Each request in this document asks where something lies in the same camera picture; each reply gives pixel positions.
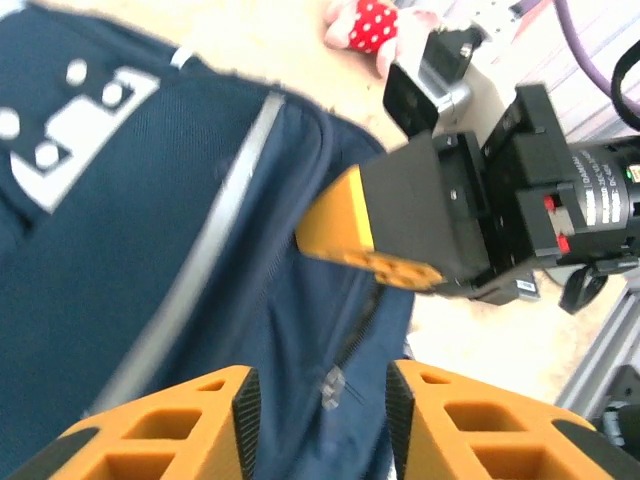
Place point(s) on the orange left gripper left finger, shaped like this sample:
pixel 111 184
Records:
pixel 165 435

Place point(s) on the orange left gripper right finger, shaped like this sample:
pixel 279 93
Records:
pixel 480 435

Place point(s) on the pink plush toy red dress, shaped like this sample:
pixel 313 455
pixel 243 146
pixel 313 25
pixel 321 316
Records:
pixel 372 27

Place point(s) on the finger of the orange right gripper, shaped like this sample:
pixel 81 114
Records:
pixel 405 272
pixel 410 200

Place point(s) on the navy blue backpack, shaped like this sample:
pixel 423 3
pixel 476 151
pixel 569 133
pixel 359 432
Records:
pixel 150 250

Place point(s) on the aluminium frame rail with grooves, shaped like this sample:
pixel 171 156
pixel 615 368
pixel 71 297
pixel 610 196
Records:
pixel 600 350

